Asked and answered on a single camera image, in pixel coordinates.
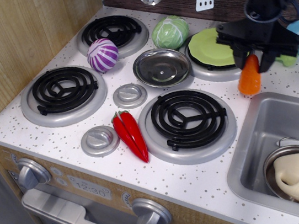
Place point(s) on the right silver oven knob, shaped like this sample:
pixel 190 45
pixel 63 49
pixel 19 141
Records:
pixel 150 212

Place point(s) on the front right black burner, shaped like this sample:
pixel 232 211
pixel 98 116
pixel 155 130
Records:
pixel 187 126

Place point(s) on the green plastic plate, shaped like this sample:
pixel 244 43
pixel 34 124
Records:
pixel 205 51

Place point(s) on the silver toy sink basin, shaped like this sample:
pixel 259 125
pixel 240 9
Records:
pixel 269 125

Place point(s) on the orange toy carrot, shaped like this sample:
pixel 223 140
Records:
pixel 250 79

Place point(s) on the green toy cabbage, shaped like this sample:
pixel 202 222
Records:
pixel 170 33

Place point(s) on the left silver oven knob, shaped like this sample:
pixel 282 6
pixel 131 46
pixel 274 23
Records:
pixel 32 174

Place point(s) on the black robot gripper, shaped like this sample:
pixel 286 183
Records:
pixel 259 30

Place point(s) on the upper silver stovetop knob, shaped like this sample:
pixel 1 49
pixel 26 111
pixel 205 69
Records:
pixel 130 96

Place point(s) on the lower silver stovetop knob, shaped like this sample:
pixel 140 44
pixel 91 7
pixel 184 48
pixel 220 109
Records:
pixel 100 141

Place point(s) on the purple striped toy onion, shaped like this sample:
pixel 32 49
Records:
pixel 102 55

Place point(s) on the back right black burner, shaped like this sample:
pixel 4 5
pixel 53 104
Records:
pixel 207 73

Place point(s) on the silver oven knob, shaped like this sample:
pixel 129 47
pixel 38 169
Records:
pixel 32 174
pixel 150 212

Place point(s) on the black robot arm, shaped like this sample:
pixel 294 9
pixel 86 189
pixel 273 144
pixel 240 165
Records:
pixel 259 30

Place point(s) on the silver oven door handle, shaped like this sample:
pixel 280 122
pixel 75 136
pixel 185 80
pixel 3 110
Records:
pixel 54 209

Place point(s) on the green toy broccoli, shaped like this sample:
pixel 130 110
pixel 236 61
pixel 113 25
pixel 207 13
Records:
pixel 286 60

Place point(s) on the silver stovetop knob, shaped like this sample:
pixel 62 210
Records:
pixel 130 96
pixel 100 141

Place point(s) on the back left black burner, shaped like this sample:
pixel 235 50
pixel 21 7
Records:
pixel 127 33

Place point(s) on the red toy chili peppers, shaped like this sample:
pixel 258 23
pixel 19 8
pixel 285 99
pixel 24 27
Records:
pixel 129 132

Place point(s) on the black burner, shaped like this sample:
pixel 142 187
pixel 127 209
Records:
pixel 127 33
pixel 207 73
pixel 187 126
pixel 63 96

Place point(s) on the small silver metal plate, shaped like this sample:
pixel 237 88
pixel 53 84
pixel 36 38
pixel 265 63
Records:
pixel 162 68

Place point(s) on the front left black burner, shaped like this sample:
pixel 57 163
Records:
pixel 63 96

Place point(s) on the oven clock display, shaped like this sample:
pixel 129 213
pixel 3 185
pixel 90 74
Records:
pixel 90 187

